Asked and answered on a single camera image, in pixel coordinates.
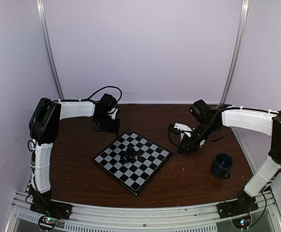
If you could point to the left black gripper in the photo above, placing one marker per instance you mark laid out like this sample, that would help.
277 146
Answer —
114 129

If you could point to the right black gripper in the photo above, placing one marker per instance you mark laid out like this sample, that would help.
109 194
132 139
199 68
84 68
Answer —
192 146

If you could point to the black grey chessboard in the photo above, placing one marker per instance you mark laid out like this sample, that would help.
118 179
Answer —
132 176

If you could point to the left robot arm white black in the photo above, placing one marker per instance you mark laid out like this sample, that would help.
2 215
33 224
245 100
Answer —
44 130

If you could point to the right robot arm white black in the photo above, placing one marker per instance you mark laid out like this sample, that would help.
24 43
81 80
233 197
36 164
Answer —
212 119

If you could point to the pile of black chess pieces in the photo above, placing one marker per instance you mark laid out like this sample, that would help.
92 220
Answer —
130 155

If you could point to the dark blue mug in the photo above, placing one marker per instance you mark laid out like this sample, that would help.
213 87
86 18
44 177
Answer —
221 166

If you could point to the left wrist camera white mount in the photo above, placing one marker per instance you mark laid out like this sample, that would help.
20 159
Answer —
113 113

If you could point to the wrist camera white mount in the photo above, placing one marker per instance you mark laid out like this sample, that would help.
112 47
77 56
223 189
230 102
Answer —
180 129
113 113

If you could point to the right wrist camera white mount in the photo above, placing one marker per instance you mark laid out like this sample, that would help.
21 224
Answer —
180 129

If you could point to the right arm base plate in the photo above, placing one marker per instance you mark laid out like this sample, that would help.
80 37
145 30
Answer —
234 208

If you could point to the aluminium front rail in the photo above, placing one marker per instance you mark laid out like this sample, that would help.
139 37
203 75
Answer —
195 218

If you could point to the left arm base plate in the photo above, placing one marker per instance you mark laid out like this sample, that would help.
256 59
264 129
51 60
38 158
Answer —
53 209

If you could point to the left aluminium frame post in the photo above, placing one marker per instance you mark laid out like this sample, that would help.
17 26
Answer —
47 43

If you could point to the aluminium frame post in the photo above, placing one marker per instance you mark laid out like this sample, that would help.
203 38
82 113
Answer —
243 17
47 43

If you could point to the right aluminium frame post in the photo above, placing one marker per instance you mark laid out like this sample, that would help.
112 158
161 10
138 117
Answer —
243 17

